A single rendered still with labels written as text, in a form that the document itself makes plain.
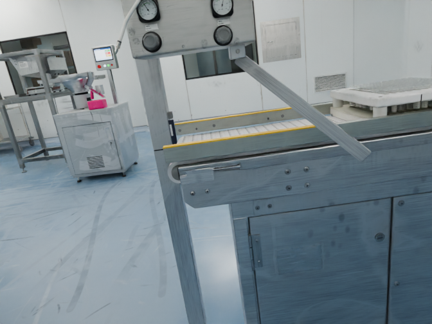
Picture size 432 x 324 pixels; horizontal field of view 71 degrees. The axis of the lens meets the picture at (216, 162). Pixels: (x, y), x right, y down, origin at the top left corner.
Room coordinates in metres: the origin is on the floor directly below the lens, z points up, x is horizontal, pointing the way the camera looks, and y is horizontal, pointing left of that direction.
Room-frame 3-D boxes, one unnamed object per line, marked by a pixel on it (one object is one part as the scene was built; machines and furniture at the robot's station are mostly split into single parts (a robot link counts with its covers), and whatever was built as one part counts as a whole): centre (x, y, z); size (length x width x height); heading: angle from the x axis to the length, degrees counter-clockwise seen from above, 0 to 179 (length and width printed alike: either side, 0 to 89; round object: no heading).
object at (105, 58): (3.56, 1.05, 1.07); 0.23 x 0.10 x 0.62; 86
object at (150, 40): (0.56, 0.08, 1.07); 0.03 x 0.02 x 0.04; 90
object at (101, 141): (3.44, 1.27, 0.38); 0.63 x 0.57 x 0.76; 86
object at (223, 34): (0.55, -0.04, 1.06); 0.03 x 0.03 x 0.04; 0
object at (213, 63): (5.88, -0.34, 1.43); 1.38 x 0.01 x 1.16; 86
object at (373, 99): (0.74, -0.47, 0.89); 0.25 x 0.24 x 0.02; 0
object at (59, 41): (6.14, 3.02, 1.43); 1.32 x 0.01 x 1.11; 86
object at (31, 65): (4.02, 1.99, 0.75); 1.43 x 1.06 x 1.50; 86
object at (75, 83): (3.49, 1.31, 0.95); 0.49 x 0.36 x 0.37; 86
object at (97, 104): (3.23, 1.13, 0.80); 0.16 x 0.12 x 0.09; 86
